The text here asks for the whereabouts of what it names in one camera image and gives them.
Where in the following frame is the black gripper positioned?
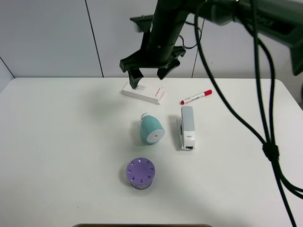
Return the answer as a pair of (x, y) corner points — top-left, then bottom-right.
(119, 15), (186, 89)

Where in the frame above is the teal pencil sharpener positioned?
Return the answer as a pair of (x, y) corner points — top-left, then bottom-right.
(140, 113), (165, 145)

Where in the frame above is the dark robot arm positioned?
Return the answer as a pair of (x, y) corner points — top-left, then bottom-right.
(119, 0), (303, 88)

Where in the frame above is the grey white stapler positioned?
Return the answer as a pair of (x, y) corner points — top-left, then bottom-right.
(177, 106), (196, 150)

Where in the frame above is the white cardboard box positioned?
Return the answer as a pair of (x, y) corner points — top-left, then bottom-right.
(121, 82), (165, 105)

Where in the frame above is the red white marker pen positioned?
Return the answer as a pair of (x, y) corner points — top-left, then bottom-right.
(180, 89), (212, 105)

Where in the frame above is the purple round jar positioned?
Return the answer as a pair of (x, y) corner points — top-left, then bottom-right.
(125, 157), (156, 190)

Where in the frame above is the black cable bundle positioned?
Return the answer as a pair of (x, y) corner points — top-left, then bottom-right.
(182, 0), (303, 227)

